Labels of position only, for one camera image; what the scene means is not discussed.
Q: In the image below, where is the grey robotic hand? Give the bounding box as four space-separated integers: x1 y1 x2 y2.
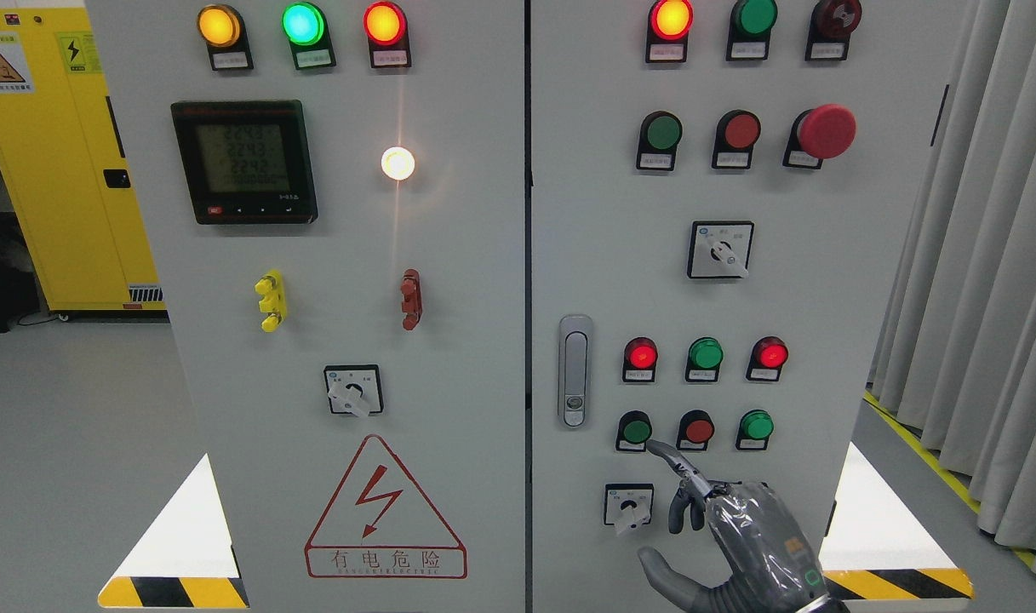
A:
638 439 848 612

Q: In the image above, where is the green start push button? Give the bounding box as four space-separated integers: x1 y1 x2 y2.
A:
615 410 651 453

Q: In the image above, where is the lower right green push button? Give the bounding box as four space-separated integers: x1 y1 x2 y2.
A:
735 409 775 451

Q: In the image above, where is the lower red push button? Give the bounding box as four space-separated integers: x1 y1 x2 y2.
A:
677 409 715 451

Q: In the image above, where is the red push button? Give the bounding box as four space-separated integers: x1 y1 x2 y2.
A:
711 109 760 170
677 409 715 451

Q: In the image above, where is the upper red push button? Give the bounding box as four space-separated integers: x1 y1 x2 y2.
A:
711 109 760 170

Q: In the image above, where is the red emergency stop mushroom button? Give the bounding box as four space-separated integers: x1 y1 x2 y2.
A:
782 104 857 170

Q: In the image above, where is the upper green push button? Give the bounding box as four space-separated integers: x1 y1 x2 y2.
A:
635 110 684 172

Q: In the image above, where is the red indicator light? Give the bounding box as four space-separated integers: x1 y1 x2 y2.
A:
644 0 694 65
746 335 789 381
621 337 659 383
363 1 412 69

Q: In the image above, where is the middle green indicator light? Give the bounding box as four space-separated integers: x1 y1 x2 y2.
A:
684 335 724 383

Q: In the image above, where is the green indicator light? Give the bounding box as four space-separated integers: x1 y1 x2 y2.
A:
281 1 337 70
684 335 724 383
725 0 778 61

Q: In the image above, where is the grey curtain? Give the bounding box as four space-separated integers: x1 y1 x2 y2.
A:
871 1 1036 573

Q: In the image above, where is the right cabinet door panel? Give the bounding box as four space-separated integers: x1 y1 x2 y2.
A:
529 1 976 612

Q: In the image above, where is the cabinet door panel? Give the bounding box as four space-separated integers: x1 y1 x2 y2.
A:
87 1 526 612
529 1 976 612

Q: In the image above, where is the red electrical hazard warning sign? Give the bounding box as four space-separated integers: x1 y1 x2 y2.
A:
304 434 467 579

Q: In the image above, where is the red terminal connector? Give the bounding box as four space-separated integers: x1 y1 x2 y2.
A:
398 268 423 331

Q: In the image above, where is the green indicator light top right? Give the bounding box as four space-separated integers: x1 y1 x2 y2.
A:
725 0 778 61

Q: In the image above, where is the white glowing indicator light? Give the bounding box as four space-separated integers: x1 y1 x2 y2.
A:
379 145 416 181

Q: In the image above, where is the red indicator light top right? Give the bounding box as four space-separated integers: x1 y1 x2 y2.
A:
644 0 694 65

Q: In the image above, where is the yellow terminal connector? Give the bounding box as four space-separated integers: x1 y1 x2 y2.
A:
254 269 287 333

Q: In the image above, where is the left cabinet door panel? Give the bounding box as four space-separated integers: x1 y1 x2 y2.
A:
87 1 526 612

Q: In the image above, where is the black digital power meter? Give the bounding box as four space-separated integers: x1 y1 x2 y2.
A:
171 100 317 225

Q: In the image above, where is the red indicator light top left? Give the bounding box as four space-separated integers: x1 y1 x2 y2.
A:
363 1 412 69

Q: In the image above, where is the green indicator light top left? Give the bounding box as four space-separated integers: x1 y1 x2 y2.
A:
281 1 337 70

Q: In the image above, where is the yellow indicator light top left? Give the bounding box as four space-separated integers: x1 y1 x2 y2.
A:
196 3 254 71

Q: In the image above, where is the yellow safety cabinet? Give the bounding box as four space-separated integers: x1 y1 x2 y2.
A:
0 7 166 314

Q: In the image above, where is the lower white rotary selector switch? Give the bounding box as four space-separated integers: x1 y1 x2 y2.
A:
604 484 655 536

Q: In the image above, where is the silver cabinet door handle lock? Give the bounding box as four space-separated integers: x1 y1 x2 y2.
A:
558 314 594 428

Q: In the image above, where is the upper right rotary selector switch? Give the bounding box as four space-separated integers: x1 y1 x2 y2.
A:
686 221 755 279

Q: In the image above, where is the left door rotary selector switch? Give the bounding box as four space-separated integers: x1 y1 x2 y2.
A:
323 364 385 416

